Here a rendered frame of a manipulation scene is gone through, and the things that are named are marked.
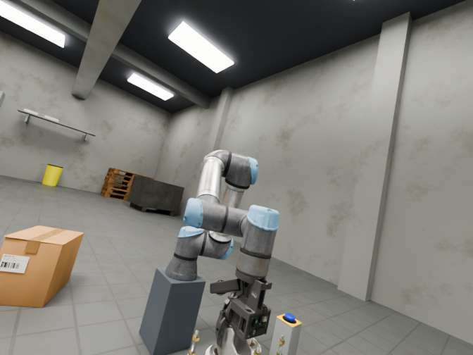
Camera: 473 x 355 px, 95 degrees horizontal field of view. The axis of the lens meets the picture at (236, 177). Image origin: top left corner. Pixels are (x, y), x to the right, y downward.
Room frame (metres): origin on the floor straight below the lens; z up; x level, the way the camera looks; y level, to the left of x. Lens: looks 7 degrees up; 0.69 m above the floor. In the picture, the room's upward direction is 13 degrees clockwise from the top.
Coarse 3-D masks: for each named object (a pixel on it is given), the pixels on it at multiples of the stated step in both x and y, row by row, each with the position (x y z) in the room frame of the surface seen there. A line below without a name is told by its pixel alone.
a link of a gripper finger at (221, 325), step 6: (222, 312) 0.51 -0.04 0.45; (222, 318) 0.51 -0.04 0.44; (216, 324) 0.52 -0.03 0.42; (222, 324) 0.51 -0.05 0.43; (228, 324) 0.52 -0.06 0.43; (216, 330) 0.51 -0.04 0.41; (222, 330) 0.51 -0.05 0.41; (216, 336) 0.52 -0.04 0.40; (222, 336) 0.51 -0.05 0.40; (216, 342) 0.52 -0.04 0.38
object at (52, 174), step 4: (48, 164) 6.04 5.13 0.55; (48, 168) 6.04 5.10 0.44; (52, 168) 6.05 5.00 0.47; (56, 168) 6.10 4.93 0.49; (60, 168) 6.18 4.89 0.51; (48, 172) 6.04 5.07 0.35; (52, 172) 6.07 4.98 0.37; (56, 172) 6.13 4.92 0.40; (60, 172) 6.22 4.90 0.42; (44, 176) 6.06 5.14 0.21; (48, 176) 6.05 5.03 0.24; (52, 176) 6.09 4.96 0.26; (56, 176) 6.17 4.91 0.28; (44, 180) 6.05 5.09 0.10; (48, 180) 6.06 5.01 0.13; (52, 180) 6.12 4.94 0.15; (56, 180) 6.22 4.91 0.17; (44, 184) 6.06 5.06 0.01; (48, 184) 6.08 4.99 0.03; (52, 184) 6.14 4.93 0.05
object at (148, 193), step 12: (144, 180) 5.24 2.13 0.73; (156, 180) 5.37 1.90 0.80; (132, 192) 5.63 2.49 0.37; (144, 192) 5.23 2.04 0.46; (156, 192) 5.42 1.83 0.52; (168, 192) 5.64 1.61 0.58; (180, 192) 5.86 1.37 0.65; (132, 204) 5.75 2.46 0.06; (144, 204) 5.28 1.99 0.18; (156, 204) 5.48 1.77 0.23; (168, 204) 5.70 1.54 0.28
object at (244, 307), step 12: (240, 276) 0.50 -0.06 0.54; (252, 288) 0.49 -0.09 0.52; (264, 288) 0.48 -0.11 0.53; (228, 300) 0.52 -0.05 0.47; (240, 300) 0.52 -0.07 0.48; (252, 300) 0.49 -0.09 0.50; (228, 312) 0.51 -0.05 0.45; (240, 312) 0.48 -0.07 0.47; (252, 312) 0.48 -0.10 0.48; (264, 312) 0.49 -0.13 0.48; (240, 324) 0.48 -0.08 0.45; (252, 324) 0.48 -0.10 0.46; (264, 324) 0.50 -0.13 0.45; (240, 336) 0.47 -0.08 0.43; (252, 336) 0.48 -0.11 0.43
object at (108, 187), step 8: (112, 168) 6.80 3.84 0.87; (112, 176) 6.56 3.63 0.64; (128, 176) 6.82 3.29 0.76; (144, 176) 7.14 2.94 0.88; (104, 184) 7.12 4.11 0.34; (112, 184) 6.62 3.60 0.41; (120, 184) 6.74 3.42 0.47; (128, 184) 6.87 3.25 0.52; (104, 192) 6.63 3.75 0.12; (112, 192) 6.62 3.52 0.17; (120, 192) 7.42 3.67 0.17; (128, 192) 6.91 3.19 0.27
